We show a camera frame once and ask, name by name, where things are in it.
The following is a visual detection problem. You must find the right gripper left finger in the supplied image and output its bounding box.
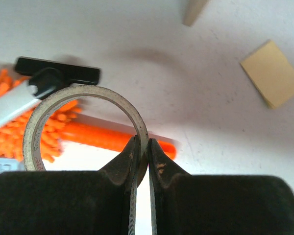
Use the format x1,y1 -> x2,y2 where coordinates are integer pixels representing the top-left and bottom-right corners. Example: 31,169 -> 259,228
0,137 -> 140,235

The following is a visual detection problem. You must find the orange chenille duster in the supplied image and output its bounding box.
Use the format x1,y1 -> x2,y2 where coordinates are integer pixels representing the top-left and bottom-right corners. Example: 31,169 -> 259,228
0,69 -> 177,164

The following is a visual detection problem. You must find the clear tape roll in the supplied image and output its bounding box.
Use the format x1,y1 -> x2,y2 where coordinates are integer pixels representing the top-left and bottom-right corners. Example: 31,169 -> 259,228
23,85 -> 149,184

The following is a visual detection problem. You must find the black binder clip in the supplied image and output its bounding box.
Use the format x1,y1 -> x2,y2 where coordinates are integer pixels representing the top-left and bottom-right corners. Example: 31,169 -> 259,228
14,57 -> 101,94

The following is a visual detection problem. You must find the yellow sticky note pad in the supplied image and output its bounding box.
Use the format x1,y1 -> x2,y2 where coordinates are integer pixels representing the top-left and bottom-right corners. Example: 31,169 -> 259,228
240,40 -> 294,109

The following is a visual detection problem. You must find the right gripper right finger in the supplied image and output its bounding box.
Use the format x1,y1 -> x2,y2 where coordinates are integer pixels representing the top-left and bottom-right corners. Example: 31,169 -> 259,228
147,139 -> 294,235

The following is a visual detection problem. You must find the yellow blue calculator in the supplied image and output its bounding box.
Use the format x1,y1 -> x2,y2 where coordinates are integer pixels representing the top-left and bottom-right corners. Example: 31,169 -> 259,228
0,158 -> 25,174

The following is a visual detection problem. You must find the wooden bookshelf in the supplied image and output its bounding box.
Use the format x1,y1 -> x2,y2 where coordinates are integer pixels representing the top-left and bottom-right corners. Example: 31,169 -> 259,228
183,0 -> 208,27

